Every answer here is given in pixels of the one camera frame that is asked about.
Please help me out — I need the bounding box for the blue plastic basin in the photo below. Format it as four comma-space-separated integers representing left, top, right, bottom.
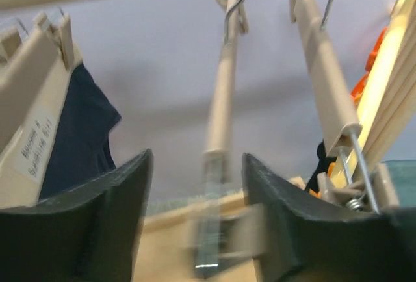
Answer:
384, 160, 416, 207

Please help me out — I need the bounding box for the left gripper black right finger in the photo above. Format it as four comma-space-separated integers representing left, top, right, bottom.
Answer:
242, 153, 415, 281

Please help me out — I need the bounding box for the beige clip hanger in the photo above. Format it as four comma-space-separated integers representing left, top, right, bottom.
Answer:
183, 0, 262, 281
1, 10, 82, 209
289, 0, 398, 213

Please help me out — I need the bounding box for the black underwear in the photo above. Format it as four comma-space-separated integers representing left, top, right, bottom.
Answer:
305, 141, 337, 192

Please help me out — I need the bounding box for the wooden drying rack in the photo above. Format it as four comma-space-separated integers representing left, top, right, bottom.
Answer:
0, 0, 416, 282

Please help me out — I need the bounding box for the navy blue underwear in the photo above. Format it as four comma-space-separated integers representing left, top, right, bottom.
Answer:
40, 64, 122, 199

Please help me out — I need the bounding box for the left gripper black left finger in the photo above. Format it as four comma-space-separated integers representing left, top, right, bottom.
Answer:
1, 150, 153, 281

